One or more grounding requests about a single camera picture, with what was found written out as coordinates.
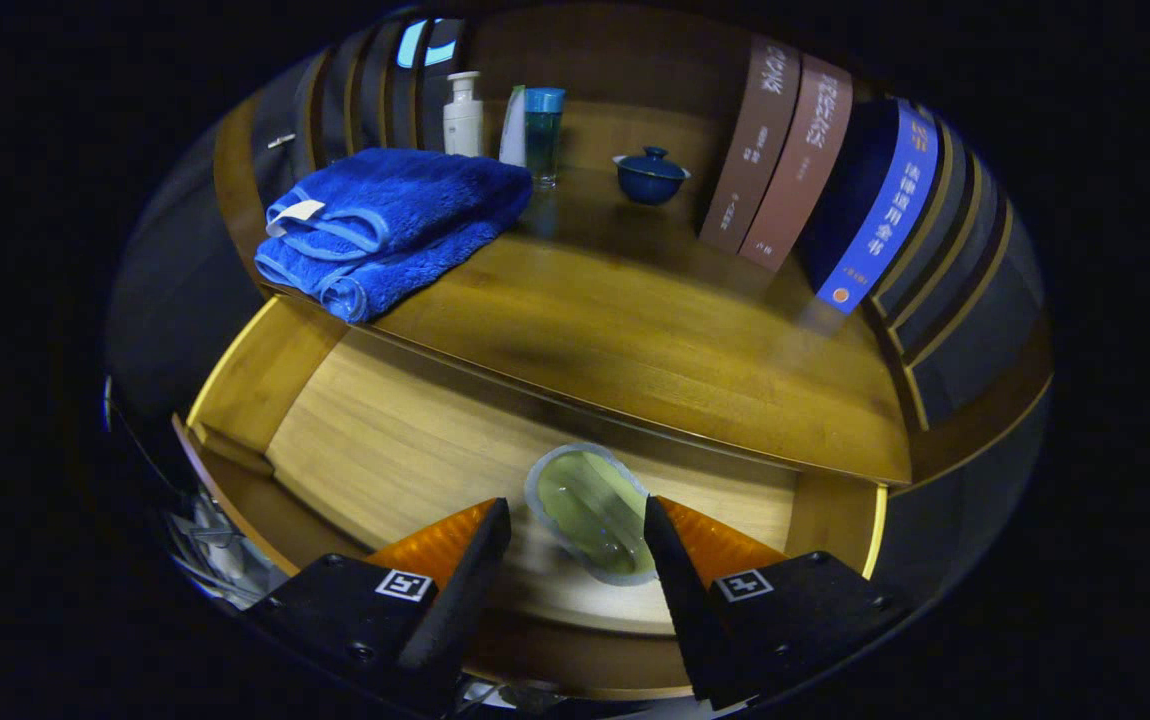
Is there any brown wooden cabinet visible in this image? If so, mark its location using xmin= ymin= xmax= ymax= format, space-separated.
xmin=210 ymin=5 xmax=1054 ymax=496

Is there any dark brown book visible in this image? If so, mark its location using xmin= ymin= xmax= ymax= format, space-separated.
xmin=698 ymin=37 xmax=802 ymax=255

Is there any blue lidded teacup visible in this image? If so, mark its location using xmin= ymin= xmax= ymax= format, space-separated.
xmin=613 ymin=147 xmax=692 ymax=207

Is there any wooden countertop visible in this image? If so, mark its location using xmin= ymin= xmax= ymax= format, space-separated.
xmin=255 ymin=165 xmax=914 ymax=486

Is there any wooden drawer with black knob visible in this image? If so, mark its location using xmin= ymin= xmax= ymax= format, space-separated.
xmin=172 ymin=295 xmax=886 ymax=701

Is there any white pump bottle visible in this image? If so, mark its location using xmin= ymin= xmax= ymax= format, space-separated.
xmin=442 ymin=71 xmax=485 ymax=158

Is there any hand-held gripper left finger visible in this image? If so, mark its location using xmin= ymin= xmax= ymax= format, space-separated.
xmin=247 ymin=497 xmax=513 ymax=713

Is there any blue folded towel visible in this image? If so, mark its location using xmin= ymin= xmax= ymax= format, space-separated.
xmin=254 ymin=148 xmax=534 ymax=324

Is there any white and green tube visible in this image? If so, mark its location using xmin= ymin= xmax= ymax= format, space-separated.
xmin=499 ymin=84 xmax=528 ymax=168

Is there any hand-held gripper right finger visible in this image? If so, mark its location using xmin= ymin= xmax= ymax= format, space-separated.
xmin=643 ymin=494 xmax=911 ymax=713

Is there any blue book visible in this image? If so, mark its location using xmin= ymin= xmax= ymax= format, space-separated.
xmin=800 ymin=97 xmax=941 ymax=316

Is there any reddish brown book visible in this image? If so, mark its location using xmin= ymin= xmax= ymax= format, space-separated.
xmin=738 ymin=55 xmax=854 ymax=273

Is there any green scrubber with white pad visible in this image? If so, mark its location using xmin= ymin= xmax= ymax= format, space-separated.
xmin=523 ymin=443 xmax=658 ymax=587

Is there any thin grey cable bundle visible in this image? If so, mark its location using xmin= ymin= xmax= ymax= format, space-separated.
xmin=165 ymin=490 xmax=266 ymax=601

